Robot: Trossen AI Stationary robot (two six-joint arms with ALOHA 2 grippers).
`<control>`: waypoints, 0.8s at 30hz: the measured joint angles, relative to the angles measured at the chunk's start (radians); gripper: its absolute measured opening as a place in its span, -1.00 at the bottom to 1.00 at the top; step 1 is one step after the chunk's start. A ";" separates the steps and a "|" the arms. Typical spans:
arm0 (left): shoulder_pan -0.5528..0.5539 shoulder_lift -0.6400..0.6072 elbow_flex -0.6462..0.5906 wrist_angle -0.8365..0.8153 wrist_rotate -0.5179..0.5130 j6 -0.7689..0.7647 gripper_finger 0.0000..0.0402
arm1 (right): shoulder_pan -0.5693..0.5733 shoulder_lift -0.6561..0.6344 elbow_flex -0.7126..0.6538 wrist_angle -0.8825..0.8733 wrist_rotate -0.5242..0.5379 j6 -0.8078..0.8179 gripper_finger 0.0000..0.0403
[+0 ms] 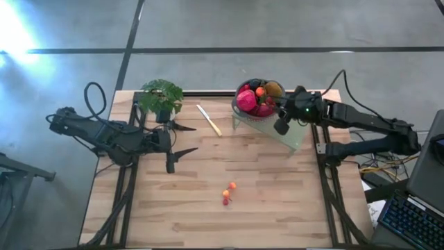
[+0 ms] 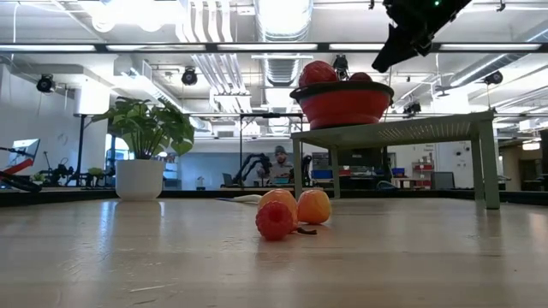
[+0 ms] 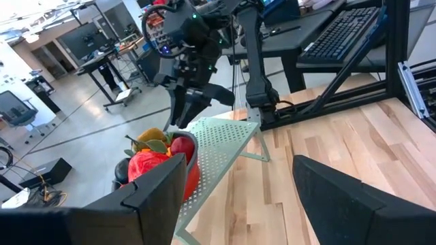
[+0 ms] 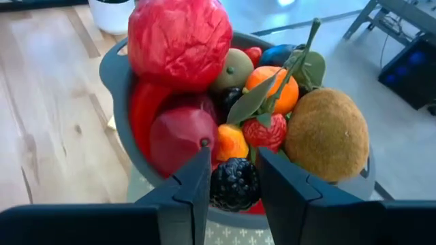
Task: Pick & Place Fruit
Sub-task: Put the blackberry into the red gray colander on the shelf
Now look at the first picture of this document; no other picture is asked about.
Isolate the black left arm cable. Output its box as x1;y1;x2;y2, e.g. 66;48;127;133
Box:
84;81;174;140

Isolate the grey laptop with lit keyboard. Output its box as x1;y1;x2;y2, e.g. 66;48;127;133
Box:
370;109;444;250

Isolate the large red apple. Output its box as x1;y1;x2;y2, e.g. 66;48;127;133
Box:
236;89;259;113

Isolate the yellow cable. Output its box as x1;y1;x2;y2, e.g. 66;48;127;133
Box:
359;154;420;174

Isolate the green plant in white pot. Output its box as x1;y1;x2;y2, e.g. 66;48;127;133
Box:
137;78;185;123

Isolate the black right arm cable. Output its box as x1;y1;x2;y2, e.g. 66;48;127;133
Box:
321;69;395;122

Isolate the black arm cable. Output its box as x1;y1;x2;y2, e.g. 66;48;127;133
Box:
321;69;395;122
84;81;174;140

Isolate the red nectarine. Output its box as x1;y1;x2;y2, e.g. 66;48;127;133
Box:
256;103;276;118

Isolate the black aluminium table frame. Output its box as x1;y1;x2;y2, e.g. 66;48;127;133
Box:
78;90;374;249

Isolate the white paper sheet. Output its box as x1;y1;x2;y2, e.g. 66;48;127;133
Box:
360;180;382;228

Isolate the black metal stand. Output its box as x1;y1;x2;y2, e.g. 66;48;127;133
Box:
0;152;56;250

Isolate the brown kiwi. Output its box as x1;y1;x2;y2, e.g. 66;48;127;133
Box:
264;81;284;99

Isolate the black power brick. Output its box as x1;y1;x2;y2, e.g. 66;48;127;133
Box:
362;172;384;188

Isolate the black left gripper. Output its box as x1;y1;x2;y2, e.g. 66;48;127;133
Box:
148;110;199;175

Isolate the knife with cream handle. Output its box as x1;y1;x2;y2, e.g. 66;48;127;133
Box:
196;103;223;138

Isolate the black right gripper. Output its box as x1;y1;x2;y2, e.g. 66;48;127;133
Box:
273;85;327;137

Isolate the green perforated metal shelf riser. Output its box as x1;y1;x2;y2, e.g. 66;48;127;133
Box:
231;110;310;152

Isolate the red colander with grey rim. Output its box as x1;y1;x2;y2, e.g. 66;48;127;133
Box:
231;77;287;121

